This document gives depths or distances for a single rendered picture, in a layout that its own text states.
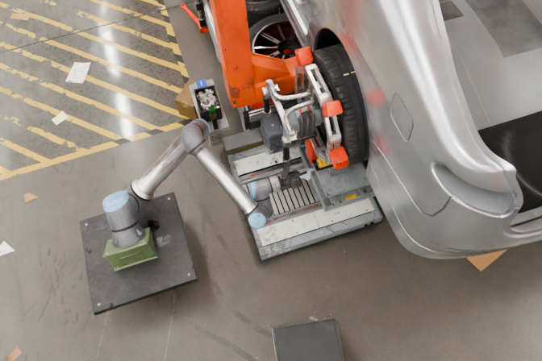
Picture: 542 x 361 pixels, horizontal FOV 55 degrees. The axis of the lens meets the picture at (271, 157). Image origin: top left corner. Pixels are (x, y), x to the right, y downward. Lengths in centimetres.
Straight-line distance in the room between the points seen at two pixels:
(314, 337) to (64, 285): 164
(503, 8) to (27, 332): 339
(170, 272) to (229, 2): 154
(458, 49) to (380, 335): 169
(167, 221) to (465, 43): 200
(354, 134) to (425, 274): 118
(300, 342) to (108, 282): 114
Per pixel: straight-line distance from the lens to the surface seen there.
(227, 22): 279
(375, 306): 330
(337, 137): 264
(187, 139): 272
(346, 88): 259
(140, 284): 312
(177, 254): 313
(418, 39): 204
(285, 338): 287
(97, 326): 345
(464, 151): 188
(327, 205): 333
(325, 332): 289
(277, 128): 335
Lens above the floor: 314
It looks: 58 degrees down
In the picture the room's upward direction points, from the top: 5 degrees counter-clockwise
